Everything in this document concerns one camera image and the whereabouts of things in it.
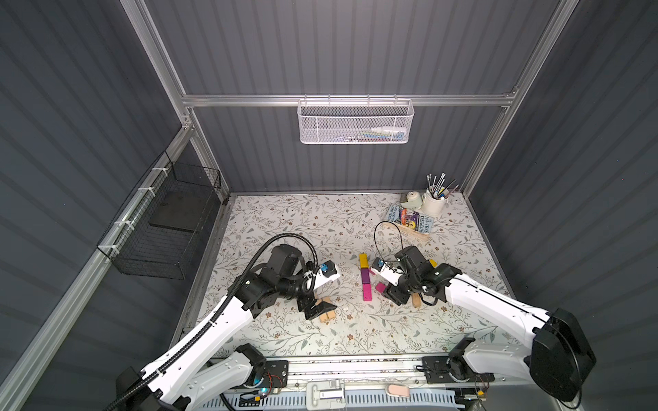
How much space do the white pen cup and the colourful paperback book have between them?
0.03 m

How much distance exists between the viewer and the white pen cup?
1072mm

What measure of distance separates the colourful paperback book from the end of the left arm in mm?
562

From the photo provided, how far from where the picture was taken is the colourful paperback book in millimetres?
1072

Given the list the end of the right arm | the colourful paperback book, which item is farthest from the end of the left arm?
the colourful paperback book

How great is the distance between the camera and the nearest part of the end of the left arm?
603mm

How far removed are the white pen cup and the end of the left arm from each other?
2.17 feet
